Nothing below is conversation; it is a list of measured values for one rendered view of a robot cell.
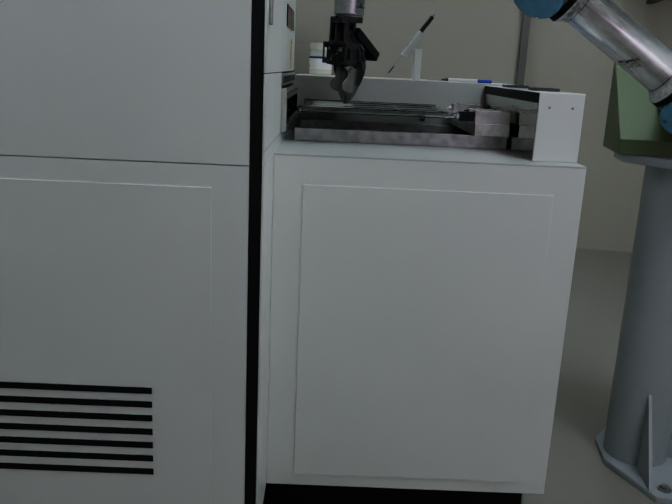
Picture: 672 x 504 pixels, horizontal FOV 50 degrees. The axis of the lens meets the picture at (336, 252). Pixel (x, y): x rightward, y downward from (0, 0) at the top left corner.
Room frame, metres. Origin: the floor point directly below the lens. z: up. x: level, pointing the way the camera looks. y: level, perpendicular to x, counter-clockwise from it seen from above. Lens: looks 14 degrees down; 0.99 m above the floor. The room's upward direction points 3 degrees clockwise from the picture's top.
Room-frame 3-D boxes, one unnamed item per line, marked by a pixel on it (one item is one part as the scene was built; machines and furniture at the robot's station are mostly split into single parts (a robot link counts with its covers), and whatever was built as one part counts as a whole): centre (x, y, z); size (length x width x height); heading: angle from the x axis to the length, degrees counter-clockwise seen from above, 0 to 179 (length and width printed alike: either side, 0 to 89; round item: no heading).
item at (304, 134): (1.71, -0.14, 0.84); 0.50 x 0.02 x 0.03; 91
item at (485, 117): (1.70, -0.34, 0.89); 0.08 x 0.03 x 0.03; 91
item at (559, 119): (1.77, -0.44, 0.89); 0.55 x 0.09 x 0.14; 1
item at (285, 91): (1.82, 0.13, 0.89); 0.44 x 0.02 x 0.10; 1
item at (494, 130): (1.85, -0.34, 0.87); 0.36 x 0.08 x 0.03; 1
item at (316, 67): (2.32, 0.08, 1.01); 0.07 x 0.07 x 0.10
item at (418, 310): (1.91, -0.18, 0.41); 0.96 x 0.64 x 0.82; 1
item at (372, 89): (2.22, -0.17, 0.89); 0.62 x 0.35 x 0.14; 91
